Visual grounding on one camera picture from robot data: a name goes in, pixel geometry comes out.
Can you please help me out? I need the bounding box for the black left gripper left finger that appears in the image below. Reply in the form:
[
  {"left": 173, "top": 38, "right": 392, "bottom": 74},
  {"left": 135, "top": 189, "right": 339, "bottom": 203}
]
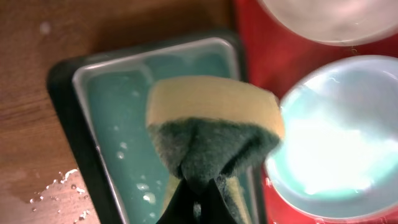
[{"left": 157, "top": 179, "right": 197, "bottom": 224}]

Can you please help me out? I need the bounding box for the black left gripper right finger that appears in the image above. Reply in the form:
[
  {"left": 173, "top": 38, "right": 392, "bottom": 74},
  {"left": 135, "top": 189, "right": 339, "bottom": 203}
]
[{"left": 200, "top": 179, "right": 236, "bottom": 224}]

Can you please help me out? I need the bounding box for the green yellow sponge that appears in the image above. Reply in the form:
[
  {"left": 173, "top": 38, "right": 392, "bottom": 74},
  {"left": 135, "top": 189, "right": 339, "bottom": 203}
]
[{"left": 146, "top": 76, "right": 285, "bottom": 223}]

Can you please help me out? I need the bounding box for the light blue plate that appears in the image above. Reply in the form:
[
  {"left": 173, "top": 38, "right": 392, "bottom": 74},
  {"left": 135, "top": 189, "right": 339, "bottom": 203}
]
[{"left": 264, "top": 55, "right": 397, "bottom": 222}]

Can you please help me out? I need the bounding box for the white plate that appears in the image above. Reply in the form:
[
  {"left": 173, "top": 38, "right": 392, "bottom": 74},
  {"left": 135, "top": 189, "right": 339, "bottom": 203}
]
[{"left": 258, "top": 0, "right": 397, "bottom": 46}]

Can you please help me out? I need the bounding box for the dark green water tray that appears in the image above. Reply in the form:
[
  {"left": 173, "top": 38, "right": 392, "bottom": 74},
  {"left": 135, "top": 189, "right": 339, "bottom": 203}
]
[{"left": 46, "top": 30, "right": 268, "bottom": 224}]

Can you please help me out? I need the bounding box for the red plastic tray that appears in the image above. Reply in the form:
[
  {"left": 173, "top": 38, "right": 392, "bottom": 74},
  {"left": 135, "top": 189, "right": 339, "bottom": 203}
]
[{"left": 235, "top": 0, "right": 397, "bottom": 223}]

